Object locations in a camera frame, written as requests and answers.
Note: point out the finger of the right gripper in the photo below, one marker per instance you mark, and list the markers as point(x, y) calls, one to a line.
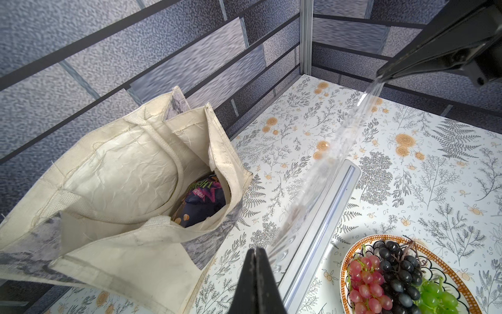
point(464, 36)

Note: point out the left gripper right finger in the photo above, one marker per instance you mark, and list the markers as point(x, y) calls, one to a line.
point(268, 296)

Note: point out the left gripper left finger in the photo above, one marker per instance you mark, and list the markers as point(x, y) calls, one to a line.
point(245, 297)

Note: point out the cream plastic wrap dispenser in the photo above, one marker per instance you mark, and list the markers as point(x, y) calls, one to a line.
point(300, 247)

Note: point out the clear plastic wrap sheet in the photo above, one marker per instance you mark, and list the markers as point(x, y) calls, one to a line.
point(340, 124)

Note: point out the patterned plate with orange rim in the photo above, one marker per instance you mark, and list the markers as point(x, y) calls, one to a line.
point(432, 267)

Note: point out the red grape bunch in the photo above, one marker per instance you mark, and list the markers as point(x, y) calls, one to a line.
point(366, 286)

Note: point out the dark snack packet in bag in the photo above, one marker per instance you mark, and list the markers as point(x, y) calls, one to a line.
point(204, 198)

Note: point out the black grape bunch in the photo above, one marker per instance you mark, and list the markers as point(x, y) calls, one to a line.
point(402, 272)

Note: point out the green grape bunch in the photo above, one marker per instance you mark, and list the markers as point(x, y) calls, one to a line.
point(435, 299)

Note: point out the cream canvas tote bag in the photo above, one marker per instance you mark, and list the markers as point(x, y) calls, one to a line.
point(101, 215)

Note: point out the right aluminium frame post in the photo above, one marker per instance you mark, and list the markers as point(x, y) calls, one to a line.
point(306, 38)

